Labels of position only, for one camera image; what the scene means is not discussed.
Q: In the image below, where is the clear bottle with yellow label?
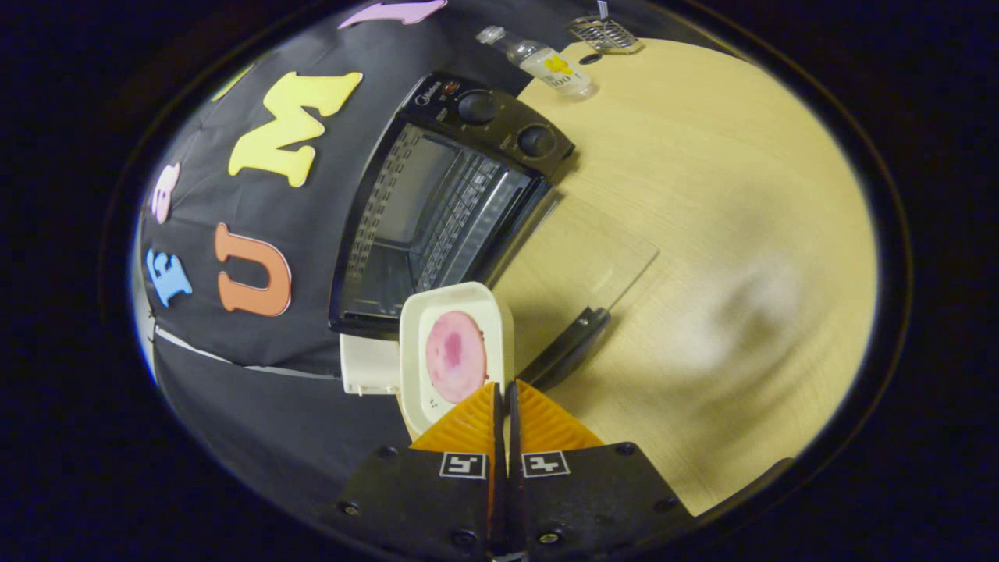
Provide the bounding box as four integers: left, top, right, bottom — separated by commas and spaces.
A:
476, 25, 594, 98

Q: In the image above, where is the white rectangular tray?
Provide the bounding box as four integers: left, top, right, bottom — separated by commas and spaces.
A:
398, 282, 516, 438

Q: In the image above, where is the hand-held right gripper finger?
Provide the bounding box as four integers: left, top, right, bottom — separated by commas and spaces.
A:
320, 382, 500, 557
506, 380, 695, 557

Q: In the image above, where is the pink ham slice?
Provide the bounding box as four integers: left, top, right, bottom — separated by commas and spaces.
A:
425, 311, 489, 404

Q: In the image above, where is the black electric oven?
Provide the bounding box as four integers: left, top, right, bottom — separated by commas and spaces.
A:
328, 72, 660, 391

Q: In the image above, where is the metal wire basket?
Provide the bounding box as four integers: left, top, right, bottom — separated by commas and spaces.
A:
567, 16, 645, 55

